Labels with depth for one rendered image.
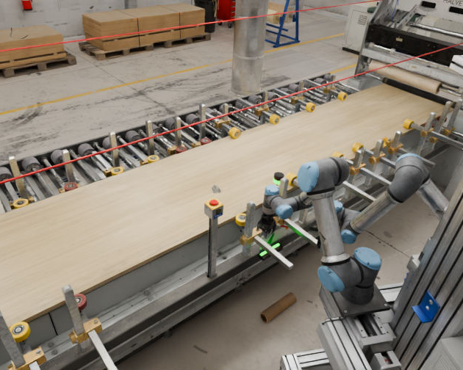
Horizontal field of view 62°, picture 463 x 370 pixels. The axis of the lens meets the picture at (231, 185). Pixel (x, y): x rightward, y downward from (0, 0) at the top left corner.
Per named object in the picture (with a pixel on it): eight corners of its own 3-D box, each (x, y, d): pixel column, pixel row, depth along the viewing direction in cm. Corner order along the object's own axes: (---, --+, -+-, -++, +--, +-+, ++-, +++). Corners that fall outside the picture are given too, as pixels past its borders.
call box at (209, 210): (223, 216, 193) (223, 204, 188) (212, 221, 189) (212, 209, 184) (214, 208, 197) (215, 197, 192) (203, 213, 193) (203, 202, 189)
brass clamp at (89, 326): (103, 331, 177) (101, 324, 174) (74, 347, 170) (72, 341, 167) (98, 321, 181) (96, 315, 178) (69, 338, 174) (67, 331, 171)
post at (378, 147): (367, 193, 304) (384, 140, 276) (364, 194, 302) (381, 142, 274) (363, 191, 306) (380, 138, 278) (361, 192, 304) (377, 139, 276)
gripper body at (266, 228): (256, 230, 208) (258, 213, 201) (263, 221, 215) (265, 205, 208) (268, 236, 205) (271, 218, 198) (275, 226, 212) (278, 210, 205)
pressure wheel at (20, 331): (13, 341, 169) (5, 326, 163) (32, 332, 173) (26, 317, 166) (16, 356, 164) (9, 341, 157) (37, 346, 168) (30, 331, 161)
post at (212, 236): (217, 274, 218) (220, 214, 192) (210, 279, 216) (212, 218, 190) (212, 270, 221) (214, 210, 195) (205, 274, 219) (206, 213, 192)
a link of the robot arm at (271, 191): (270, 194, 190) (261, 185, 196) (267, 211, 196) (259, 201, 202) (284, 191, 193) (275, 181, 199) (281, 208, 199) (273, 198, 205)
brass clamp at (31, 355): (47, 362, 164) (44, 355, 161) (13, 381, 156) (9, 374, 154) (42, 351, 167) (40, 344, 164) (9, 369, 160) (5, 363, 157)
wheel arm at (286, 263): (292, 269, 210) (293, 263, 207) (288, 271, 208) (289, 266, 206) (241, 226, 237) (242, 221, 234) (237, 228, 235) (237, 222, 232)
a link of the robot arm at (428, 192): (458, 257, 181) (388, 174, 172) (456, 237, 193) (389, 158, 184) (484, 248, 174) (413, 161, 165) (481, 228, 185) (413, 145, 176)
